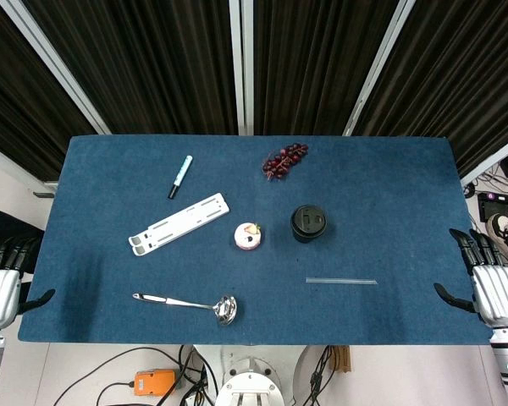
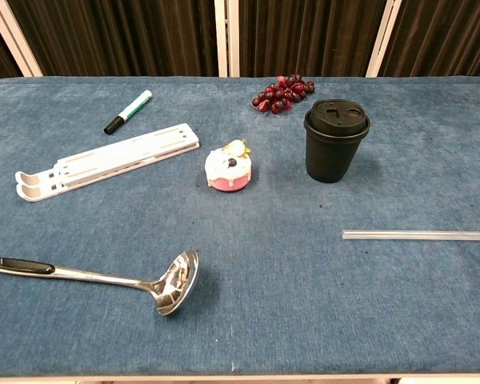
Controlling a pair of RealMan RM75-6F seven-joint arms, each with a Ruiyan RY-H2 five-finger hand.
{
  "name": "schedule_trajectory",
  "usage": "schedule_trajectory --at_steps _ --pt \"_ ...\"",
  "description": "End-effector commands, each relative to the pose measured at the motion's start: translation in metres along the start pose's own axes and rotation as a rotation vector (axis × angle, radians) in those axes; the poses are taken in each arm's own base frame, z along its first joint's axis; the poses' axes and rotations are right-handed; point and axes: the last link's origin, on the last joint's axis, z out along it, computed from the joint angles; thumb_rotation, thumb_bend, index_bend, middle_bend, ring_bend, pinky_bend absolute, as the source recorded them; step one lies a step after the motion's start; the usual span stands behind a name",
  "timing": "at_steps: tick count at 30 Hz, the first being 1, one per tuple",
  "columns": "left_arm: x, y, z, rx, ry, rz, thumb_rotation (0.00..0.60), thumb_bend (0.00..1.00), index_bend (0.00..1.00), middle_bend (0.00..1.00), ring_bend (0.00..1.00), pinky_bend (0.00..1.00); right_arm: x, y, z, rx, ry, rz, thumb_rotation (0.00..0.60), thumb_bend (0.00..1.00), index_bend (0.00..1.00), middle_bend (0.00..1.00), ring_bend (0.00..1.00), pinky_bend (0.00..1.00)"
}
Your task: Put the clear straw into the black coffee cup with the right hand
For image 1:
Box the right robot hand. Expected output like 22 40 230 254
433 228 508 329

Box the red grape bunch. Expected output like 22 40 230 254
261 143 310 183

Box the black floor cable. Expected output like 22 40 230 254
52 347 183 406

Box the white folding stand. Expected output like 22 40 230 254
128 192 231 257

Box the clear plastic straw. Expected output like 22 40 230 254
305 277 379 286

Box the black electronic device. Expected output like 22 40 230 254
476 190 508 223

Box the silver metal ladle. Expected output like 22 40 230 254
131 292 238 327

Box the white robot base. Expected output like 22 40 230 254
192 344 310 406

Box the orange box device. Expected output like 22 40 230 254
134 369 177 397

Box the black lidded cup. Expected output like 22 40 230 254
290 204 328 244

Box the black and white sneaker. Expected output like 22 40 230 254
486 213 508 255

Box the white marker pen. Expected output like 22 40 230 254
167 155 194 200

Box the blue felt table cloth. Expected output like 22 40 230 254
16 134 492 347

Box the pink decorated donut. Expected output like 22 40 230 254
234 222 263 251

